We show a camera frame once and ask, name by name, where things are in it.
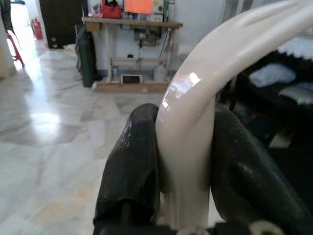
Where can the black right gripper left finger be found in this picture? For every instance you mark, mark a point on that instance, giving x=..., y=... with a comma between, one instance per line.
x=129, y=166

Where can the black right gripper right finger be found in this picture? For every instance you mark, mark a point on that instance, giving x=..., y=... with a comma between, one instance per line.
x=244, y=176

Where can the white plastic jug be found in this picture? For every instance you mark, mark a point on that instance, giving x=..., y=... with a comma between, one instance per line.
x=159, y=73

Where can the pale blue pillow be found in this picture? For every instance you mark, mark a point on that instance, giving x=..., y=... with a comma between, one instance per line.
x=272, y=74

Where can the dark green bag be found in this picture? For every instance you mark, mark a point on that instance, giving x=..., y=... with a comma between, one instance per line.
x=86, y=58

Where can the grey sewing machine motor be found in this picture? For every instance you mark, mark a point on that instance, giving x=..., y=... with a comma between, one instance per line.
x=146, y=36

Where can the white cloth heap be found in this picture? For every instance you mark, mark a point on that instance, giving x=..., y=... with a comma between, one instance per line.
x=70, y=48

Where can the white lace cloth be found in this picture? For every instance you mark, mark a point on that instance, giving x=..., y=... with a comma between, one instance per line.
x=297, y=47

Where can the wooden sewing table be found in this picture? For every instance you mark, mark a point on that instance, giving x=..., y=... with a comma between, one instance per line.
x=132, y=22

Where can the red handbag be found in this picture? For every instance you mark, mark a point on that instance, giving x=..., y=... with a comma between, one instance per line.
x=111, y=11

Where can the tall dark wooden cabinet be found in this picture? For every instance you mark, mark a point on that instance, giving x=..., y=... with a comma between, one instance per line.
x=61, y=22

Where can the white sewing machine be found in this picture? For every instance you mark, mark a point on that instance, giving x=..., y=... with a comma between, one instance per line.
x=161, y=9

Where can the orange cloth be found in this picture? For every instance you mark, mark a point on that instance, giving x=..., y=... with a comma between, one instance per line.
x=138, y=6

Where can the red plastic stool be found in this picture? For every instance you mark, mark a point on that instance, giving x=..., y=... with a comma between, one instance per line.
x=15, y=47

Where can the red fire extinguisher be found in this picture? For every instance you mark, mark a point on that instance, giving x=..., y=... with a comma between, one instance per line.
x=37, y=29

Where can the black furniture frame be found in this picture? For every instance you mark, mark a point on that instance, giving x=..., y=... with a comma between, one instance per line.
x=288, y=117

